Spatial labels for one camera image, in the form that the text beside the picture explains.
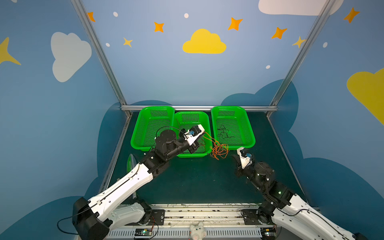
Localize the orange cable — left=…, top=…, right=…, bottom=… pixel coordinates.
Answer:
left=202, top=131, right=229, bottom=161

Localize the black cable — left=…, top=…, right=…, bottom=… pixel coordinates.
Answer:
left=216, top=124, right=232, bottom=139

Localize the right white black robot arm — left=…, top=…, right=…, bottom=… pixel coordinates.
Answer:
left=232, top=154, right=367, bottom=240

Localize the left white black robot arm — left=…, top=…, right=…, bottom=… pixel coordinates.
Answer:
left=72, top=125, right=205, bottom=240

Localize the middle green plastic basket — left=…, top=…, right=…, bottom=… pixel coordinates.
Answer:
left=173, top=112, right=213, bottom=158

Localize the green plastic basket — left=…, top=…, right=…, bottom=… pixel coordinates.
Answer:
left=173, top=112, right=213, bottom=158
left=131, top=106, right=175, bottom=152
left=211, top=106, right=256, bottom=151

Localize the right green plastic basket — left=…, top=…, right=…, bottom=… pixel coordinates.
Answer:
left=211, top=106, right=256, bottom=151

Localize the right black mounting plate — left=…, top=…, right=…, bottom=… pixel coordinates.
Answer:
left=241, top=209, right=281, bottom=226

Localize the black mounting plate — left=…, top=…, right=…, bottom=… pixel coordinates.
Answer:
left=241, top=209, right=281, bottom=226
left=127, top=210, right=165, bottom=226

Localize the left green plastic basket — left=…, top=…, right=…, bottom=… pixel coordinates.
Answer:
left=131, top=106, right=175, bottom=152

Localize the green garden trowel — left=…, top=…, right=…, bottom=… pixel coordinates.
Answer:
left=127, top=154, right=137, bottom=174

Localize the right green circuit board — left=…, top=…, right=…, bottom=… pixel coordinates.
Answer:
left=261, top=228, right=277, bottom=239

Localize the green circuit board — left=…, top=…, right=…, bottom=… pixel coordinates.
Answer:
left=261, top=228, right=277, bottom=239
left=134, top=229, right=153, bottom=238

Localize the white plush toy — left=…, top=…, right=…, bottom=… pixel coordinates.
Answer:
left=190, top=222, right=207, bottom=240

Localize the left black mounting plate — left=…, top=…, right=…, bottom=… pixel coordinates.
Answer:
left=127, top=210, right=165, bottom=226

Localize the left green circuit board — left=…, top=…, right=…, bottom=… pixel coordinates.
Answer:
left=134, top=229, right=153, bottom=238

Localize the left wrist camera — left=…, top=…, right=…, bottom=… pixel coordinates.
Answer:
left=184, top=124, right=205, bottom=146

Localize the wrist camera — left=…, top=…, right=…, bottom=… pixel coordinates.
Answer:
left=237, top=147, right=253, bottom=169
left=184, top=124, right=205, bottom=146

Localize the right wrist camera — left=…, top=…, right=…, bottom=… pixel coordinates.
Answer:
left=237, top=147, right=253, bottom=169

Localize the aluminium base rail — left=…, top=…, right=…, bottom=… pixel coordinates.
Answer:
left=73, top=203, right=326, bottom=240

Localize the aluminium frame back bar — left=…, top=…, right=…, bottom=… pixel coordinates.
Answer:
left=121, top=105, right=278, bottom=112

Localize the aluminium frame left post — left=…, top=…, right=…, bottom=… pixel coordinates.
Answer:
left=71, top=0, right=127, bottom=105

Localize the aluminium frame post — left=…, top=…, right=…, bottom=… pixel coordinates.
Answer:
left=270, top=0, right=336, bottom=109
left=71, top=0, right=127, bottom=105

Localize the aluminium frame right post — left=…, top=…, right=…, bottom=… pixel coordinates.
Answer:
left=270, top=0, right=336, bottom=109

